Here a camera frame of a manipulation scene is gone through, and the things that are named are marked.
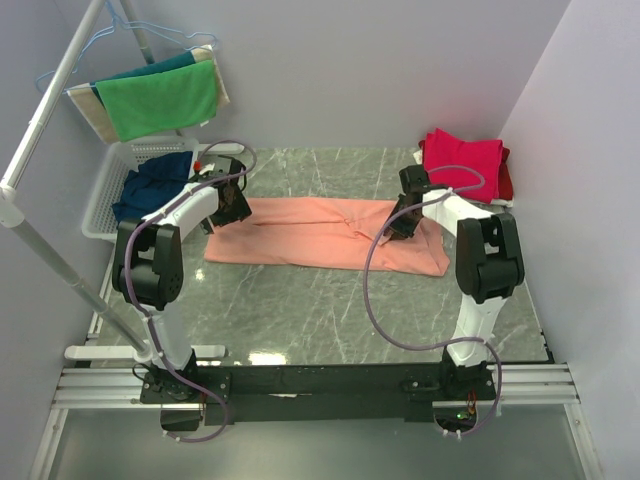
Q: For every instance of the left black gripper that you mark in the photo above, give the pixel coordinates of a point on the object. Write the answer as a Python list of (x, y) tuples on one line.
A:
[(240, 211)]

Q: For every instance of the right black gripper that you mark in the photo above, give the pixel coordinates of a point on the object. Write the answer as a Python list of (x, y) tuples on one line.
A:
[(401, 232)]

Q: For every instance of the salmon pink t shirt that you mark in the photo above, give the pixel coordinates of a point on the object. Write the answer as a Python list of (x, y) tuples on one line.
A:
[(330, 233)]

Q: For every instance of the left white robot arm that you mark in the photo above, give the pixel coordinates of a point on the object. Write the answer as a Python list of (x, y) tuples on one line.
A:
[(148, 269)]

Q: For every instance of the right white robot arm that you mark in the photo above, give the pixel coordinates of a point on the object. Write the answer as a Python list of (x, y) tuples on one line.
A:
[(488, 267)]

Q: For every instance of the folded white t shirt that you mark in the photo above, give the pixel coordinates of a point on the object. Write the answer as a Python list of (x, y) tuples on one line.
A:
[(418, 157)]

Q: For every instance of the folded magenta t shirt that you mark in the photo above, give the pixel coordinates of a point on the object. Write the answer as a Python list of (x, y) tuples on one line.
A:
[(457, 163)]

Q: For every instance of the navy blue t shirt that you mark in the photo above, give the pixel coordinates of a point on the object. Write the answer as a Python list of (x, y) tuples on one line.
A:
[(156, 182)]

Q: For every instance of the white plastic laundry basket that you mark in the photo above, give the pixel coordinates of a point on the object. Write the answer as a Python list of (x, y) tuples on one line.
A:
[(99, 222)]

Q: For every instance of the green towel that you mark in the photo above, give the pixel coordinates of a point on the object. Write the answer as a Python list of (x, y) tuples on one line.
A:
[(195, 103)]

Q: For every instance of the teal towel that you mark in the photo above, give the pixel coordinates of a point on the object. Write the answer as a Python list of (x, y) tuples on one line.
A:
[(150, 67)]

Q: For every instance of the white clothes rack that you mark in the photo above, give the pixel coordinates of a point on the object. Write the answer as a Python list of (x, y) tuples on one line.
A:
[(14, 219)]

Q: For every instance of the beige towel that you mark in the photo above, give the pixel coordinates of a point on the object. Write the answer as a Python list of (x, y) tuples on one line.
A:
[(95, 114)]

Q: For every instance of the black base beam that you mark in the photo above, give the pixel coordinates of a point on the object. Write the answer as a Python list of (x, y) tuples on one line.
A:
[(320, 392)]

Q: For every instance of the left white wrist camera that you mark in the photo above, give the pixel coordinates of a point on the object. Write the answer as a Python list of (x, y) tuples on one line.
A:
[(203, 169)]

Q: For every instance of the blue wire hanger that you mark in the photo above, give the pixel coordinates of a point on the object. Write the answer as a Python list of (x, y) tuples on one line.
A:
[(102, 20)]

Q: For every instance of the aluminium rail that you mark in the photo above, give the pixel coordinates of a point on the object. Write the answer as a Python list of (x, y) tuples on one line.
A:
[(116, 388)]

